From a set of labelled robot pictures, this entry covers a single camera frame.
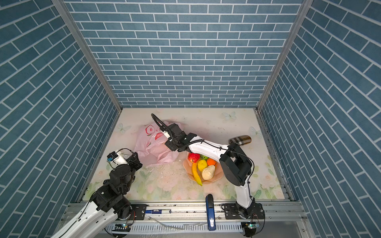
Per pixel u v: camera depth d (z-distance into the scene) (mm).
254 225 705
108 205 538
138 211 732
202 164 844
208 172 790
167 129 655
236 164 490
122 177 556
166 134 774
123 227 722
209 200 739
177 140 680
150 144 857
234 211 743
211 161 848
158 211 736
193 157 829
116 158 646
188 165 870
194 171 824
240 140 987
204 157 864
